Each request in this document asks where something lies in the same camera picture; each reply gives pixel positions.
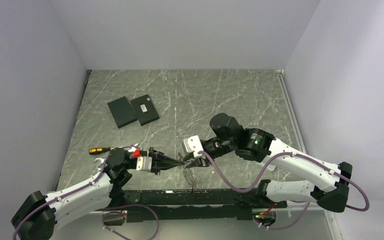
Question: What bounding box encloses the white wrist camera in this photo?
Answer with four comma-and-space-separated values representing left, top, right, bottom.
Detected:
136, 156, 153, 173
182, 135, 205, 159

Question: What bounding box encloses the aluminium frame rail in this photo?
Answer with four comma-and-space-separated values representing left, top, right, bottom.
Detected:
269, 70, 339, 205

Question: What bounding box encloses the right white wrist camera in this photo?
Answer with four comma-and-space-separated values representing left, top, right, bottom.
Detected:
182, 135, 205, 159

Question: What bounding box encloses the silver keyring chain with keys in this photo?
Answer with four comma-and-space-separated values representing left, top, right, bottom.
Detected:
177, 152, 200, 194

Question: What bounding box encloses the silver wrench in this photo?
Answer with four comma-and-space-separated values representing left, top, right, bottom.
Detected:
93, 143, 142, 174

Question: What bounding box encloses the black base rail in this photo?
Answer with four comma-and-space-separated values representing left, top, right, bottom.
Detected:
107, 188, 287, 223

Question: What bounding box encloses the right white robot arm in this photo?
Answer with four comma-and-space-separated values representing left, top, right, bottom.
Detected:
182, 113, 352, 213

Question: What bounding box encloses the black box with label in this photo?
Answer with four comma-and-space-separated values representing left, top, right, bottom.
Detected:
130, 94, 160, 126

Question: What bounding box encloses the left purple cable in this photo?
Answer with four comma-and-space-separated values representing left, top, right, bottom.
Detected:
11, 144, 161, 240

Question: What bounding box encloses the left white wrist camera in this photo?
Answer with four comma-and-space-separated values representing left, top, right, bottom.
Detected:
136, 156, 153, 173

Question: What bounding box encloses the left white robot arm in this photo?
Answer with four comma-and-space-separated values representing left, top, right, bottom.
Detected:
11, 145, 184, 240

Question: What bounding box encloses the black box lid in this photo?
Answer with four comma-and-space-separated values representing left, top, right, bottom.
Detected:
107, 96, 137, 129

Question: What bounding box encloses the yellow handled screwdriver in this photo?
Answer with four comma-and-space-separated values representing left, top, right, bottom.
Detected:
88, 147, 113, 156

